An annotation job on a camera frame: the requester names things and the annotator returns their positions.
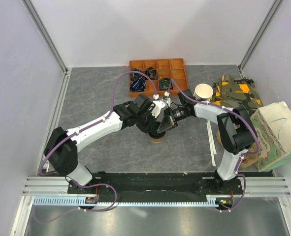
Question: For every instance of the white wrapped straw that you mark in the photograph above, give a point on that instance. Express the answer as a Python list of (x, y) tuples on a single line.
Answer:
[(214, 149), (212, 155)]

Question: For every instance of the brown paper coffee cup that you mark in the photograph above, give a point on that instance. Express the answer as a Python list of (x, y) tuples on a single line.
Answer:
[(156, 139)]

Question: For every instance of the cardboard cup carrier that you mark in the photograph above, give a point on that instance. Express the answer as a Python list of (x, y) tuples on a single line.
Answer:
[(248, 159)]

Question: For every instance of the brown rolled tie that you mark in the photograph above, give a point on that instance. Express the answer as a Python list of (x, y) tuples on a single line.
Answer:
[(151, 73)]

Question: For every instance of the dark rolled tie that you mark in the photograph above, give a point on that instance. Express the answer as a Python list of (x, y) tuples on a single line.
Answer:
[(136, 73)]

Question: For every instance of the stack of paper cups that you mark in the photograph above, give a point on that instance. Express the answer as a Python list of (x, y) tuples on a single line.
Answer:
[(203, 92)]

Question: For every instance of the green printed paper bag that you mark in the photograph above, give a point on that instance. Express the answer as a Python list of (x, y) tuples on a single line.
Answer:
[(273, 126)]

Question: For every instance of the black plastic cup lid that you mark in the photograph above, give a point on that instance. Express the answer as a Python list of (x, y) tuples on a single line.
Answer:
[(156, 135)]

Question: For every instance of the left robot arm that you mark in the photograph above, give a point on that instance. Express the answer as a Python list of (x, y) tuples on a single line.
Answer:
[(63, 146)]

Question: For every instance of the blue striped rolled tie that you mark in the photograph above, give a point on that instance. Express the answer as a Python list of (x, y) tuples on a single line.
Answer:
[(138, 85)]

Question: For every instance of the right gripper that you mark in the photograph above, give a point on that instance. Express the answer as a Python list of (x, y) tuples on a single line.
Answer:
[(168, 121)]

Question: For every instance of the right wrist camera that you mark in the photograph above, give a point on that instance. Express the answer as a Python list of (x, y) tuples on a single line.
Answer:
[(166, 99)]

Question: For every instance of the slotted cable duct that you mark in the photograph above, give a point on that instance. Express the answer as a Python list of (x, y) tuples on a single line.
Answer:
[(92, 202)]

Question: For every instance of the green yellow rolled tie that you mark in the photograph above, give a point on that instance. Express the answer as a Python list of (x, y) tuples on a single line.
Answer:
[(165, 83)]

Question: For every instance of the orange wooden compartment tray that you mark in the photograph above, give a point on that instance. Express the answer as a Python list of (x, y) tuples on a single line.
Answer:
[(165, 75)]

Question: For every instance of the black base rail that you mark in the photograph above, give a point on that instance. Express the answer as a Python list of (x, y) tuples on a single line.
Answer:
[(157, 187)]

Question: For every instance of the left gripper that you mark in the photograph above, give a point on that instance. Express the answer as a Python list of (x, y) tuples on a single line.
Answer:
[(148, 128)]

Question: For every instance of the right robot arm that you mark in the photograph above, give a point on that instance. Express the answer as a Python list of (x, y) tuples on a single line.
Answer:
[(236, 130)]

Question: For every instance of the camouflage cloth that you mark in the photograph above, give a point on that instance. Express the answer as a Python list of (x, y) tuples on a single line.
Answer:
[(234, 92)]

